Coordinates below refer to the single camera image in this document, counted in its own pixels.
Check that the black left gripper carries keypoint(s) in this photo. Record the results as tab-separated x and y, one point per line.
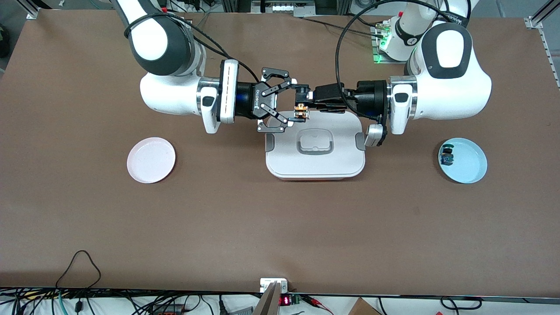
371	99

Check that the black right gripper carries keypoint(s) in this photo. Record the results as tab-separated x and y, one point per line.
253	101

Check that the orange and black switch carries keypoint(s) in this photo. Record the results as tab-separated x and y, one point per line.
302	111

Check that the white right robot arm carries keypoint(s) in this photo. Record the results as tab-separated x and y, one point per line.
170	94

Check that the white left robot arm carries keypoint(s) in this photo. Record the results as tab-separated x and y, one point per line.
446	92

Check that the white lunch box grey clips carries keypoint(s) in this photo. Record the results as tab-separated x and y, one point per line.
315	162

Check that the small white box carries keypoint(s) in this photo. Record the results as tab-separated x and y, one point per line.
267	284

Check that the grey device with lights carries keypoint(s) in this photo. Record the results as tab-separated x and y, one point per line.
284	6

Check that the pink round plate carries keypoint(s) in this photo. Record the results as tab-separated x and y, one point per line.
151	159

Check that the light blue round plate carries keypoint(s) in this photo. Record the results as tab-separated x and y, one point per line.
470	168

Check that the red digit display board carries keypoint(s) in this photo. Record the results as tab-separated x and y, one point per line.
286	300

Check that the grey slanted bar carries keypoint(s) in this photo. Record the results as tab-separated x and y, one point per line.
267	304

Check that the red clip lead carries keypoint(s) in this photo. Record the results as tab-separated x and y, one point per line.
319	304

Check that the brown cardboard piece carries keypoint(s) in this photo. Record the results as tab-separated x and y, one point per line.
363	308

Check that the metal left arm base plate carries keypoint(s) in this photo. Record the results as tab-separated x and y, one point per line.
377	60

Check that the blue and black switch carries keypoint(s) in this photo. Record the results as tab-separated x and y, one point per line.
447	155

